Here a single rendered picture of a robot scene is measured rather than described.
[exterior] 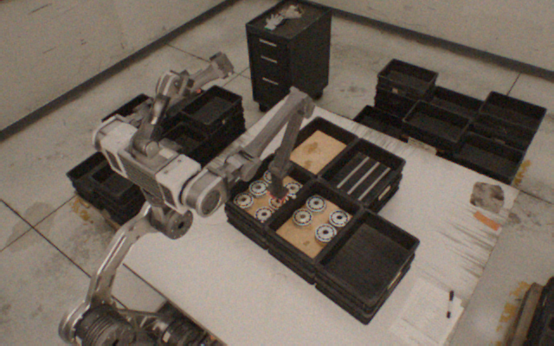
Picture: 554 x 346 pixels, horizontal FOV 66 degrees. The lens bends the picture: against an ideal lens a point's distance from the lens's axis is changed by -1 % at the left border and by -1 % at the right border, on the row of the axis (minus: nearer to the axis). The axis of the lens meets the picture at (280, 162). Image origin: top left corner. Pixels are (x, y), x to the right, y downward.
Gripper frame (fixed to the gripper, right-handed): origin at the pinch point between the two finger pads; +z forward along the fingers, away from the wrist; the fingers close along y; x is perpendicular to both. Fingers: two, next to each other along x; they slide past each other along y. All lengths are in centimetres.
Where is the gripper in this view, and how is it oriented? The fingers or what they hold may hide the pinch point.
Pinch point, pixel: (278, 200)
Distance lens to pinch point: 217.8
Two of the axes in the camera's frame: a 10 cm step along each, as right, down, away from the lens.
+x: -5.8, 6.1, -5.4
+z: 0.4, 6.8, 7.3
